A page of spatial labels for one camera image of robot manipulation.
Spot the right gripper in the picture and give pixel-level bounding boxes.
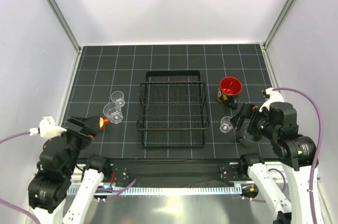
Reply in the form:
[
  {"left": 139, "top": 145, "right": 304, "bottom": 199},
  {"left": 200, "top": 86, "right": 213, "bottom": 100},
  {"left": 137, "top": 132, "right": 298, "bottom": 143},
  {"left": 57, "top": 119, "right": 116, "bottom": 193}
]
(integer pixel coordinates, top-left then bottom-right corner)
[{"left": 230, "top": 100, "right": 278, "bottom": 139}]

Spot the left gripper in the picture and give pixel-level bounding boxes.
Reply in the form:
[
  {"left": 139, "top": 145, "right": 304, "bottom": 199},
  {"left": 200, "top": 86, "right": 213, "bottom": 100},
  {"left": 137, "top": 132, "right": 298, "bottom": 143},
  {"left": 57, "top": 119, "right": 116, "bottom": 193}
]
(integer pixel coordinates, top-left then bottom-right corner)
[{"left": 58, "top": 115, "right": 100, "bottom": 174}]

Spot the small orange cup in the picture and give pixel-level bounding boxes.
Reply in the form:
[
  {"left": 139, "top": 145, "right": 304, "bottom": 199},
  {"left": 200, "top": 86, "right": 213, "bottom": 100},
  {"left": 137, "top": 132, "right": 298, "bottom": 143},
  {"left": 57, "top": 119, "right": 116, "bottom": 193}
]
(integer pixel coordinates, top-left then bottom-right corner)
[{"left": 99, "top": 117, "right": 110, "bottom": 130}]

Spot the grey green mug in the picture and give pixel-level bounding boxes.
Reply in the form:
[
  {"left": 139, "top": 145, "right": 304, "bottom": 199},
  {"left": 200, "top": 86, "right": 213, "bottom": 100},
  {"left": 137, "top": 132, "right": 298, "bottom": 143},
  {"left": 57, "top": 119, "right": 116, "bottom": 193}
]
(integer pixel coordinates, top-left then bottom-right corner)
[{"left": 236, "top": 124, "right": 262, "bottom": 147}]

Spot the black red skull mug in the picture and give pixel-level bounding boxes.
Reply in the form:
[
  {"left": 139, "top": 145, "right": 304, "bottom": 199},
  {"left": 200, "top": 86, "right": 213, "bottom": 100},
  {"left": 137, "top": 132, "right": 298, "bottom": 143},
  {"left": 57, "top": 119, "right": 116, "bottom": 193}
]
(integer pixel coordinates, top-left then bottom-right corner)
[{"left": 216, "top": 77, "right": 242, "bottom": 110}]

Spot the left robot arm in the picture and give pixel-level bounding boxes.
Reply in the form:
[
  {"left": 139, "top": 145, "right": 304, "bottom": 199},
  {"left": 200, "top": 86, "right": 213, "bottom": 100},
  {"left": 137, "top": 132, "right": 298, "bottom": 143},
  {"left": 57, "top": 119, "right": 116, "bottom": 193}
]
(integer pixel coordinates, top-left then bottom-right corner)
[{"left": 28, "top": 116, "right": 112, "bottom": 223}]

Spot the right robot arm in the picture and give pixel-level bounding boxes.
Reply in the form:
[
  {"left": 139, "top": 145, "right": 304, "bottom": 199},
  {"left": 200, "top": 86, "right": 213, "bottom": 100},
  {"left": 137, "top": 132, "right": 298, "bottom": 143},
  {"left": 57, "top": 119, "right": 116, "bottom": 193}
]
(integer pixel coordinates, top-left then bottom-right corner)
[{"left": 230, "top": 102, "right": 323, "bottom": 223}]

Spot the clear cup right side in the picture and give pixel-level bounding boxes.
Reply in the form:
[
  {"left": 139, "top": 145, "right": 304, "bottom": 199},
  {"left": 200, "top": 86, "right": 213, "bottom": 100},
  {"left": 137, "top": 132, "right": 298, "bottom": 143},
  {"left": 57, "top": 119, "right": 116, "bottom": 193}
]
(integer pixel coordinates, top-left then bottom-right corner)
[{"left": 220, "top": 116, "right": 233, "bottom": 134}]

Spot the large clear plastic cup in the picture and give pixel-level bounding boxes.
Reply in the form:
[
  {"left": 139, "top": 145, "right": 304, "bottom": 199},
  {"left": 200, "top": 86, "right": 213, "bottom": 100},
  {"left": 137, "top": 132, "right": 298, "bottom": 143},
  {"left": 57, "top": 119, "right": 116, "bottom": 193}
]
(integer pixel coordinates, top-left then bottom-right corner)
[{"left": 103, "top": 102, "right": 123, "bottom": 124}]

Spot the small clear plastic cup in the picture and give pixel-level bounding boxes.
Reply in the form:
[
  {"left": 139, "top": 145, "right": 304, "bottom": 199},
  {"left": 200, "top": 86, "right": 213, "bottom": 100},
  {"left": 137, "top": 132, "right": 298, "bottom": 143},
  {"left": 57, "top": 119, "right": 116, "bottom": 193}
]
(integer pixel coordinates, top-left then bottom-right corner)
[{"left": 110, "top": 91, "right": 125, "bottom": 107}]

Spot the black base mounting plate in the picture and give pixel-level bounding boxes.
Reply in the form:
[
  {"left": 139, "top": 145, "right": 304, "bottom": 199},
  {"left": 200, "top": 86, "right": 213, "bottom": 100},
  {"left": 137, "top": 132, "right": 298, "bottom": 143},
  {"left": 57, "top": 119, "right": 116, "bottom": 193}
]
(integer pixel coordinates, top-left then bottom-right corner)
[{"left": 110, "top": 158, "right": 252, "bottom": 188}]

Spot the black grid mat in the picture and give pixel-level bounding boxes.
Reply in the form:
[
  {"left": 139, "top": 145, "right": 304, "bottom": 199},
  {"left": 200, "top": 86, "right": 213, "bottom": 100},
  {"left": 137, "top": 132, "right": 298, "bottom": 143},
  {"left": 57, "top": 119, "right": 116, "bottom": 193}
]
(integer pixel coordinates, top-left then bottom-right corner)
[{"left": 65, "top": 44, "right": 275, "bottom": 159}]

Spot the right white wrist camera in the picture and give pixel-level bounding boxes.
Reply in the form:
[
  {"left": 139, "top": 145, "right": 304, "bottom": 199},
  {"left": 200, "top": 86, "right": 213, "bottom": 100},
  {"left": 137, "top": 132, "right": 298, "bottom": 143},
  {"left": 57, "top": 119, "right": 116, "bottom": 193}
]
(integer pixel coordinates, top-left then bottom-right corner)
[{"left": 259, "top": 88, "right": 285, "bottom": 113}]

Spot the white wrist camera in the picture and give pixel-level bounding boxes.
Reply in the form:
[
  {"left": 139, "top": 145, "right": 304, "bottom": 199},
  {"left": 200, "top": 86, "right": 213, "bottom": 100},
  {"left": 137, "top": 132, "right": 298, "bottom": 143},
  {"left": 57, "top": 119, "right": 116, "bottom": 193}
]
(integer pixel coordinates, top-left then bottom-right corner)
[
  {"left": 259, "top": 88, "right": 285, "bottom": 113},
  {"left": 29, "top": 116, "right": 67, "bottom": 139}
]

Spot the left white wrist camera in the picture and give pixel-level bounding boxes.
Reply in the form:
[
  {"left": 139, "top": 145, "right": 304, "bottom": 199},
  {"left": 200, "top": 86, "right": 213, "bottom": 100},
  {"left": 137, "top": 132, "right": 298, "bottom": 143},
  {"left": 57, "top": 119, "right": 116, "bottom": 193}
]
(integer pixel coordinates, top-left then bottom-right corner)
[{"left": 29, "top": 116, "right": 67, "bottom": 139}]

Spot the black wire dish rack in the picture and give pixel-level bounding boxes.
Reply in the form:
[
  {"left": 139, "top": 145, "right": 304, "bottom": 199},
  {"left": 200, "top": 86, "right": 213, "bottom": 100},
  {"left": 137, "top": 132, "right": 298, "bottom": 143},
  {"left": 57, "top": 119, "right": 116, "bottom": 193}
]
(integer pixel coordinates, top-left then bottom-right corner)
[{"left": 136, "top": 70, "right": 210, "bottom": 148}]

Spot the white slotted cable duct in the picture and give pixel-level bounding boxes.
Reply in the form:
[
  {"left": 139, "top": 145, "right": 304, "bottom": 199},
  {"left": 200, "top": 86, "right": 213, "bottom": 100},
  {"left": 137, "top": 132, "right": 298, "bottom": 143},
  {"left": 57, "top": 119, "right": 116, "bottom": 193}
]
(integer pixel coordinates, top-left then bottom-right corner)
[{"left": 67, "top": 185, "right": 242, "bottom": 197}]

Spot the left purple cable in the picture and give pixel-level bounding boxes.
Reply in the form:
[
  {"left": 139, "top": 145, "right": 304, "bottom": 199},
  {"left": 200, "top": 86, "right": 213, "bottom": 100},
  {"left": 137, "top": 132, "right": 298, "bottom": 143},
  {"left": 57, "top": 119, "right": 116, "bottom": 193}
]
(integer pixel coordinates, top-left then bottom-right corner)
[{"left": 0, "top": 131, "right": 42, "bottom": 224}]

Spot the left aluminium frame post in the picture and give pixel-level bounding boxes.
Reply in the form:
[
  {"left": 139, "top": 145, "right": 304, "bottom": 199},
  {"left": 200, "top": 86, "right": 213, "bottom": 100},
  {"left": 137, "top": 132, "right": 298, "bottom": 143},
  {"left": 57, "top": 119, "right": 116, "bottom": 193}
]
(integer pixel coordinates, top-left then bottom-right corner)
[{"left": 46, "top": 0, "right": 81, "bottom": 52}]

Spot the aluminium frame post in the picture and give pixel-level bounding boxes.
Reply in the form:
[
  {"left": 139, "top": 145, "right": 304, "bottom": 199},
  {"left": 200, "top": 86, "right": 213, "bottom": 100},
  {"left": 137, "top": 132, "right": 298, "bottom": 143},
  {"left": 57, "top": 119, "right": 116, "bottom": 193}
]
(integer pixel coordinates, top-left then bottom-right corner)
[
  {"left": 263, "top": 0, "right": 296, "bottom": 50},
  {"left": 46, "top": 0, "right": 81, "bottom": 52}
]

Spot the right aluminium frame post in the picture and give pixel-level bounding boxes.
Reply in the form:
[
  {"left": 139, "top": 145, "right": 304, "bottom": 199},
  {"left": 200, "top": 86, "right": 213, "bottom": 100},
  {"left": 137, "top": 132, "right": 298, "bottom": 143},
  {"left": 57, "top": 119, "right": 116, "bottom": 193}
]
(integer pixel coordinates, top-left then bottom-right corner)
[{"left": 263, "top": 0, "right": 296, "bottom": 50}]

